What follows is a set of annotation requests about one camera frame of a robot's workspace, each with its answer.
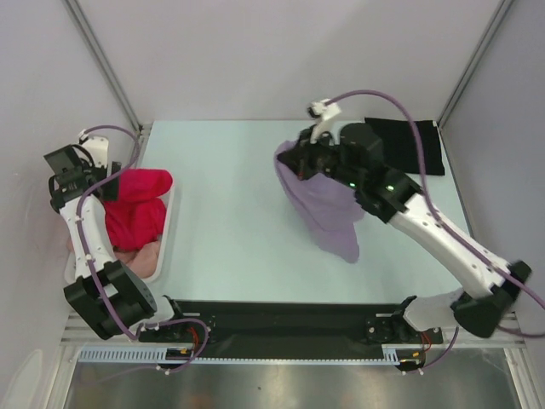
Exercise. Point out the slotted grey cable duct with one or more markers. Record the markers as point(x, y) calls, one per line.
point(174, 356)

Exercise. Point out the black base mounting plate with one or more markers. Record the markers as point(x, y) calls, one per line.
point(316, 329)

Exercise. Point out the folded black t-shirt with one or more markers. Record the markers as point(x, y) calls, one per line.
point(400, 145)

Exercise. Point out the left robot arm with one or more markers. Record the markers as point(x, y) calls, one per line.
point(106, 294)

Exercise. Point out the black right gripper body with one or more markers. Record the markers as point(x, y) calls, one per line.
point(318, 158)

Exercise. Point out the peach pink t-shirt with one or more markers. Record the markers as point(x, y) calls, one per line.
point(142, 262)

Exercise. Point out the white plastic laundry basket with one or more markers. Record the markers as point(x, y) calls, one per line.
point(168, 200)

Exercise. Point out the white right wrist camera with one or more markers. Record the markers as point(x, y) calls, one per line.
point(324, 113)

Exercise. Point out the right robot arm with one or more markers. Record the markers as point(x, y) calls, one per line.
point(489, 284)

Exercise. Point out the red t-shirt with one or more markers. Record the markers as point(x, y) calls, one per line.
point(137, 217)

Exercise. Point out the lilac t-shirt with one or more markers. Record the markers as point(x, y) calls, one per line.
point(328, 209)

